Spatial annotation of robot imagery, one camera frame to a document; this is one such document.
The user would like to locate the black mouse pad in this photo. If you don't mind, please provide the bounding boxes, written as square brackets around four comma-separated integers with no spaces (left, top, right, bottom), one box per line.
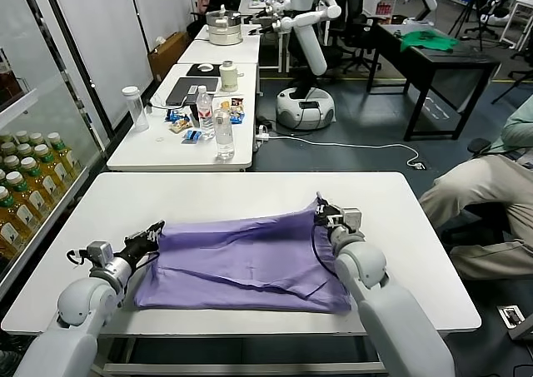
[185,63,222,78]

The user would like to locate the white floor cable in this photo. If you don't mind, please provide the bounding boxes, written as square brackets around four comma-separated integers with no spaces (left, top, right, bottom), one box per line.
[266,132,426,171]

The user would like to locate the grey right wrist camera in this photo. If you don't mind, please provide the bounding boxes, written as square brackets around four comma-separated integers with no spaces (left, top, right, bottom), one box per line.
[341,207,364,234]

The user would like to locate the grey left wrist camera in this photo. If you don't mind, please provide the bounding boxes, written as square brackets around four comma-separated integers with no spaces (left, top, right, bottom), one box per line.
[86,241,115,266]

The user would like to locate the brown cardboard box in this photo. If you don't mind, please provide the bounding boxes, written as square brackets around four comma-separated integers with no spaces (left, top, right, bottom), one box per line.
[147,31,191,85]

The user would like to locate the tall clear water bottle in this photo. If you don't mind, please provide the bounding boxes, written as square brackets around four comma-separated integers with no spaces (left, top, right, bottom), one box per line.
[212,109,236,162]

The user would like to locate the floor socket box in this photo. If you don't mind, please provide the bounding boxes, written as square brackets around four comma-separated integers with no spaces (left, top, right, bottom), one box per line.
[496,305,526,328]

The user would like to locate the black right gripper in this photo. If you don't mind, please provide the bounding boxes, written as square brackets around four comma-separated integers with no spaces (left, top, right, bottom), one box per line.
[314,191,346,230]

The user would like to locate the red label water bottle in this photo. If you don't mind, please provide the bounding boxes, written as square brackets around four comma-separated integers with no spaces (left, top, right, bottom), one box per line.
[195,85,216,141]

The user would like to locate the black table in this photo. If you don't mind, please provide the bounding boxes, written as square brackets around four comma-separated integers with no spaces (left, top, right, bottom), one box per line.
[366,22,501,142]

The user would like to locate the seated person beige trousers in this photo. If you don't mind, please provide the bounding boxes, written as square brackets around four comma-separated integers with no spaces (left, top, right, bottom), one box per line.
[419,102,533,280]

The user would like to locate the yellow white snack packet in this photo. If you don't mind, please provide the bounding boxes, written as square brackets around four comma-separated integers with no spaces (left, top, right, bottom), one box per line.
[168,118,194,135]

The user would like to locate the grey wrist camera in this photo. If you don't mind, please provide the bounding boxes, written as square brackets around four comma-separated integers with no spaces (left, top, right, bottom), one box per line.
[86,241,115,266]
[341,207,364,234]

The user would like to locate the cream thermos jug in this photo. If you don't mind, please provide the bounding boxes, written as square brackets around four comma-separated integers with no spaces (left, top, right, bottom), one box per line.
[218,59,244,93]

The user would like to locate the grey laptop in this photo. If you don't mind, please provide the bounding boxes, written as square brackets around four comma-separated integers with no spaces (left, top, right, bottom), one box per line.
[165,77,220,108]

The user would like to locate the white humanoid robot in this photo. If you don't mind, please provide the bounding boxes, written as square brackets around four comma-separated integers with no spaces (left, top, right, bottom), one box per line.
[248,0,342,133]

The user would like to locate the black tripod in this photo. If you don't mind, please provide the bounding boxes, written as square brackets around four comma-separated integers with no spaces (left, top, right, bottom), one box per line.
[447,0,503,52]

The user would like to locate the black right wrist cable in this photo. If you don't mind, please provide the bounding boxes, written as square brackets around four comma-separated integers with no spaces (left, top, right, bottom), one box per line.
[311,222,341,279]

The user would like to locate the black office chair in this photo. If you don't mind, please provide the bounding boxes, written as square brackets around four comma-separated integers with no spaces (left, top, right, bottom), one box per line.
[332,0,382,75]

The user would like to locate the purple t-shirt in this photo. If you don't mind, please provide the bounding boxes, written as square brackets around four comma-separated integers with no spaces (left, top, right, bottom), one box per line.
[133,196,354,315]

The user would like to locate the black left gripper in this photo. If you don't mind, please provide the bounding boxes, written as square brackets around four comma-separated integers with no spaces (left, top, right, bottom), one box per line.
[123,221,167,270]

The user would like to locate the green cloth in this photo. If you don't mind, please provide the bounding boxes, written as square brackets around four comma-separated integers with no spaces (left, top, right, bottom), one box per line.
[399,30,460,55]

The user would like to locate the white table with pot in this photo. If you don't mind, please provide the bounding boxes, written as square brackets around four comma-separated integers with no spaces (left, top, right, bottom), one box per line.
[177,23,262,67]

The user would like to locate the white side table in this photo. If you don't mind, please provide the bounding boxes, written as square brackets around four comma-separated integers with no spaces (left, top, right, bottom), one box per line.
[106,63,259,174]

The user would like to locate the white rice cooker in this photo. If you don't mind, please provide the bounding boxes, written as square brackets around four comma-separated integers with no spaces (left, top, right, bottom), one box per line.
[204,4,244,47]

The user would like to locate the clear tumbler white lid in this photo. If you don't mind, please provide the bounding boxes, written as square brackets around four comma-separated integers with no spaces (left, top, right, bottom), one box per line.
[121,86,150,133]

